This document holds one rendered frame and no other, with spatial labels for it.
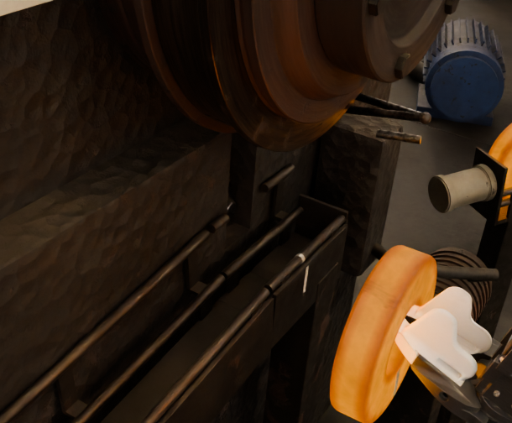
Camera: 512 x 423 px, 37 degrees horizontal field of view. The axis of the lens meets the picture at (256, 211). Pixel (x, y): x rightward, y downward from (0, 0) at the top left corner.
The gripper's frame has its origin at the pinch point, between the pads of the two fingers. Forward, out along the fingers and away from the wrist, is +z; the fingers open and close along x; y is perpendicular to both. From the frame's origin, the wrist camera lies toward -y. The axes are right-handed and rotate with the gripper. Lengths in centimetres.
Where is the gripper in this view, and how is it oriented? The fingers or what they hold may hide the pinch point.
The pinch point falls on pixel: (391, 316)
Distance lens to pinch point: 66.7
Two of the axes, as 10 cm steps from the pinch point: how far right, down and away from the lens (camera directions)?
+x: -5.3, 4.1, -7.4
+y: 3.1, -7.2, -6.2
